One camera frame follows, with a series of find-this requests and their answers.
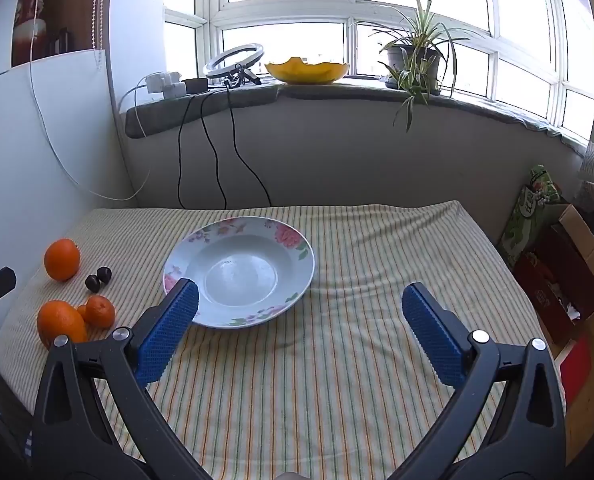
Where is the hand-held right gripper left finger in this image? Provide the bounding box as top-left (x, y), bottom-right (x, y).
top-left (31, 277), bottom-right (209, 480)

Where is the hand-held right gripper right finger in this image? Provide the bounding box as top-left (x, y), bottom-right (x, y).
top-left (392, 282), bottom-right (568, 480)

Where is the large orange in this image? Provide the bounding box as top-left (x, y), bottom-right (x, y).
top-left (44, 238), bottom-right (82, 282)
top-left (37, 300), bottom-right (88, 348)

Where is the floral white plate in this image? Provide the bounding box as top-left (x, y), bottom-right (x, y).
top-left (163, 216), bottom-right (315, 329)

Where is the striped table cloth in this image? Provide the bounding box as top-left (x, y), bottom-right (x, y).
top-left (0, 200), bottom-right (565, 480)

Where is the white board panel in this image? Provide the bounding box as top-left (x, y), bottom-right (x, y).
top-left (0, 49), bottom-right (138, 341)

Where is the red box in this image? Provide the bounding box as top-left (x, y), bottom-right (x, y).
top-left (560, 332), bottom-right (594, 406)

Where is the green printed bag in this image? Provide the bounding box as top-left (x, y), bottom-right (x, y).
top-left (497, 164), bottom-right (563, 268)

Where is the cardboard box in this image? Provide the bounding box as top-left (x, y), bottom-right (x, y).
top-left (512, 204), bottom-right (594, 346)

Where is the grey windowsill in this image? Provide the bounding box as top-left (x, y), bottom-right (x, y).
top-left (119, 80), bottom-right (590, 151)

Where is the potted spider plant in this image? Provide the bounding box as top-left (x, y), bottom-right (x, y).
top-left (349, 0), bottom-right (483, 133)

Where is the yellow bowl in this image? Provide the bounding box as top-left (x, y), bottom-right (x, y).
top-left (264, 57), bottom-right (350, 85)

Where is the black cable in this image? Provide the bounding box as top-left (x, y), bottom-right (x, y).
top-left (200, 91), bottom-right (228, 209)
top-left (225, 87), bottom-right (273, 207)
top-left (177, 92), bottom-right (198, 209)

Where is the white hanging cable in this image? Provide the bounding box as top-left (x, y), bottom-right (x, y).
top-left (27, 0), bottom-right (152, 202)

